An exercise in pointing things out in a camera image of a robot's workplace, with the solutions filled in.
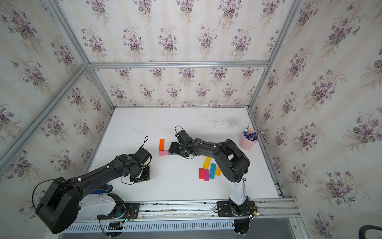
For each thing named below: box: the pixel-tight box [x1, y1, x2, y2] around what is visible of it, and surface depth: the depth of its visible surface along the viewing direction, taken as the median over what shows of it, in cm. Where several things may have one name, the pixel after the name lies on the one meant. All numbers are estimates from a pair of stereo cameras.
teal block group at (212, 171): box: [209, 163, 217, 180], surface depth 88 cm
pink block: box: [158, 150, 169, 156], surface depth 96 cm
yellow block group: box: [202, 156, 212, 170], surface depth 92 cm
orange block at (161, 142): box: [159, 138, 165, 151], surface depth 100 cm
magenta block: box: [203, 169, 210, 181], surface depth 86 cm
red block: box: [198, 167, 204, 180], surface depth 87 cm
